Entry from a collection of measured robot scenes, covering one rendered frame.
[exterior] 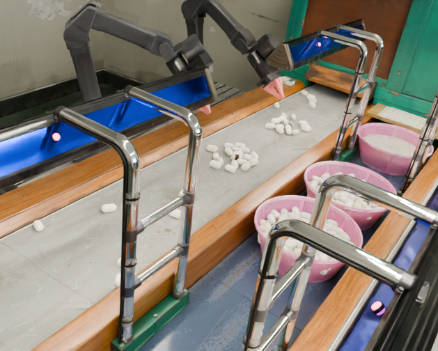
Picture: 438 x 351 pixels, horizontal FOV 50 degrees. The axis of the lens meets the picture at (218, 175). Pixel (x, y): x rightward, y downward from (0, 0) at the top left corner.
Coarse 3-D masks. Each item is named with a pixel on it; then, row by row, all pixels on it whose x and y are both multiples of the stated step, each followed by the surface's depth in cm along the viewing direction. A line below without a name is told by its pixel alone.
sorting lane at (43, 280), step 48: (288, 144) 160; (96, 192) 121; (144, 192) 124; (240, 192) 130; (0, 240) 101; (48, 240) 103; (96, 240) 105; (144, 240) 107; (0, 288) 90; (48, 288) 91; (96, 288) 93; (0, 336) 81; (48, 336) 82
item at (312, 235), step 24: (360, 192) 64; (384, 192) 63; (312, 216) 70; (408, 216) 61; (432, 216) 60; (312, 240) 53; (336, 240) 52; (264, 264) 58; (312, 264) 74; (360, 264) 50; (384, 264) 50; (264, 288) 60; (408, 288) 48; (264, 312) 62; (288, 312) 79; (264, 336) 75; (288, 336) 82
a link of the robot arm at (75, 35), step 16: (80, 16) 128; (96, 16) 130; (112, 16) 133; (64, 32) 130; (80, 32) 131; (112, 32) 134; (128, 32) 135; (144, 32) 136; (160, 32) 142; (144, 48) 138
